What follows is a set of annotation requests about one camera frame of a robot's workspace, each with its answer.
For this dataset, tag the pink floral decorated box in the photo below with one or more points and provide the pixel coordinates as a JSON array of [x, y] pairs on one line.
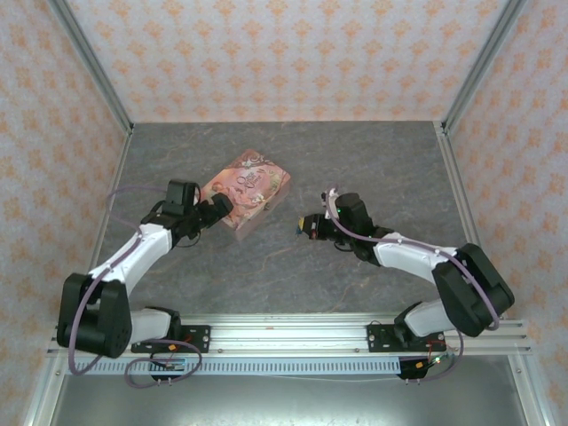
[[248, 191]]

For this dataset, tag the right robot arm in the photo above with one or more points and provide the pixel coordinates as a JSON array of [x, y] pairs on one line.
[[412, 259]]

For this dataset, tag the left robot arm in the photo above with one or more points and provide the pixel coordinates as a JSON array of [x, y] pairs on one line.
[[133, 248]]

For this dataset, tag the grey sheet metal shelf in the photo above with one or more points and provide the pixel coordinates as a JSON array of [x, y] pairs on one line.
[[284, 399]]

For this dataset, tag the aluminium table side rail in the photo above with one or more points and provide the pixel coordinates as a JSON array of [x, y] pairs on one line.
[[457, 186], [113, 191]]

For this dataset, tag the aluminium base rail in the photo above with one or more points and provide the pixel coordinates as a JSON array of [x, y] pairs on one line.
[[288, 333]]

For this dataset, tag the aluminium frame post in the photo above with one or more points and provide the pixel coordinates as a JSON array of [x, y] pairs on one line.
[[483, 66], [93, 66]]

